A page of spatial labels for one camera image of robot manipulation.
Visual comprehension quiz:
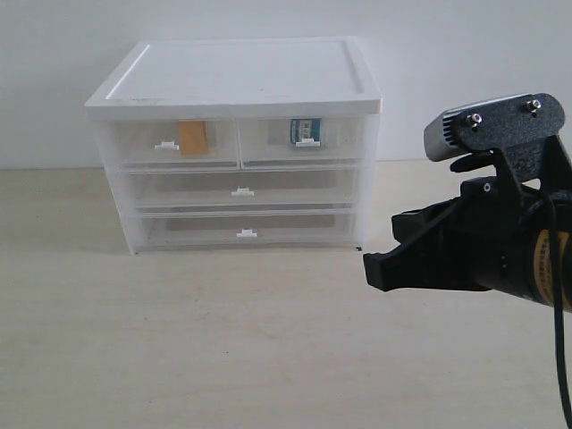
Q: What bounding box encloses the white plastic drawer cabinet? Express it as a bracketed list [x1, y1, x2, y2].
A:
[85, 37, 382, 254]

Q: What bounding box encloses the yellow cheese wedge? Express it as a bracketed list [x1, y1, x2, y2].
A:
[177, 121, 209, 156]

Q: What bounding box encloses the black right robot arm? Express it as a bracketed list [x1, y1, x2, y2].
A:
[363, 177, 571, 311]

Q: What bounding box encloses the white pill bottle blue label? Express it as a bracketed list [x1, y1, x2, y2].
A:
[290, 118, 322, 147]

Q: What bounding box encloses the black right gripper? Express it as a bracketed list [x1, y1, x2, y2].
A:
[363, 181, 546, 295]

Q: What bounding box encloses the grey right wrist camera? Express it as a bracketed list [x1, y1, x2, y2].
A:
[422, 92, 572, 198]

